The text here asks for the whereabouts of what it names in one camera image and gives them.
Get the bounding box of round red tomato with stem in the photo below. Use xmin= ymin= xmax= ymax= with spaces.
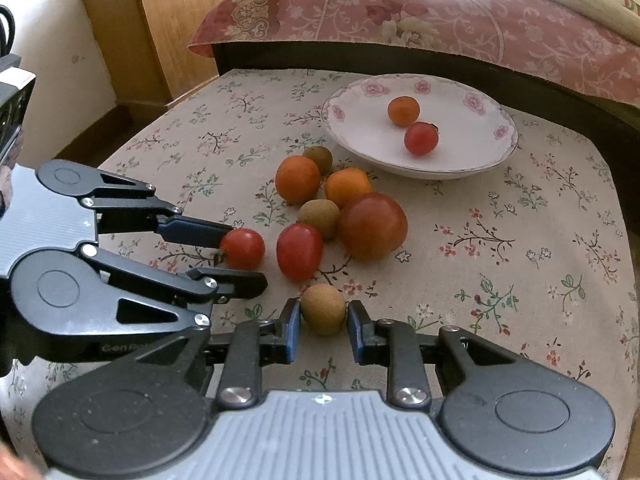
xmin=219 ymin=228 xmax=266 ymax=271

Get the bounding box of oblong red tomato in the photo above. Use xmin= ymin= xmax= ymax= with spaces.
xmin=277 ymin=223 xmax=323 ymax=283

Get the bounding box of brown kiwi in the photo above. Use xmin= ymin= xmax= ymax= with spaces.
xmin=297 ymin=200 xmax=341 ymax=240
xmin=303 ymin=145 xmax=333 ymax=176
xmin=300 ymin=284 xmax=346 ymax=336

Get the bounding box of small red cherry tomato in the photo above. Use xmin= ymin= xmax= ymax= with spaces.
xmin=404 ymin=122 xmax=439 ymax=156

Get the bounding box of small orange tangerine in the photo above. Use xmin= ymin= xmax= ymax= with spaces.
xmin=387 ymin=96 xmax=421 ymax=128

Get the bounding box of floral tablecloth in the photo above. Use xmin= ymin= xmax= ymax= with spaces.
xmin=1 ymin=68 xmax=639 ymax=479

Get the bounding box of wooden nightstand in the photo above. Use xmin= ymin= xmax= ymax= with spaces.
xmin=81 ymin=0 xmax=221 ymax=116

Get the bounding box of white floral plate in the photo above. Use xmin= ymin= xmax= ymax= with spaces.
xmin=322 ymin=74 xmax=518 ymax=180

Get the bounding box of pink floral bed sheet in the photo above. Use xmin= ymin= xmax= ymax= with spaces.
xmin=190 ymin=0 xmax=639 ymax=105

